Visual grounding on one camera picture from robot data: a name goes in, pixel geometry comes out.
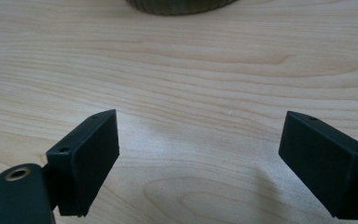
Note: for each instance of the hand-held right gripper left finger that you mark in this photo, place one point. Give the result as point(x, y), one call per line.
point(84, 161)

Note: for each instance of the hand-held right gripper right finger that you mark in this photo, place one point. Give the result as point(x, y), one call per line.
point(326, 165)

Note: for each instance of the ribbed beige trash bin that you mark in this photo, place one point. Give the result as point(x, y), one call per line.
point(180, 6)

